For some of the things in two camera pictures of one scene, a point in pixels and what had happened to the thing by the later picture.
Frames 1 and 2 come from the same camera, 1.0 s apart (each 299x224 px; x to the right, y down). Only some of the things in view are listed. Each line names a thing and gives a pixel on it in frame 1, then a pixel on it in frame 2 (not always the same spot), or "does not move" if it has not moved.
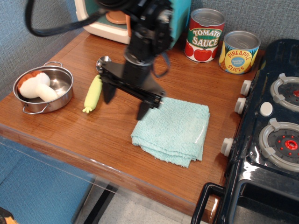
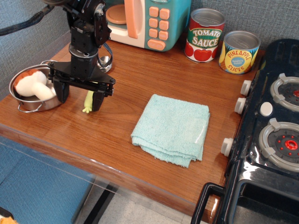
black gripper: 135,80 -> 81,70
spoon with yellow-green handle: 93,93 does not move
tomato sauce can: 205,31 does not move
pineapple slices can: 239,52 does not move
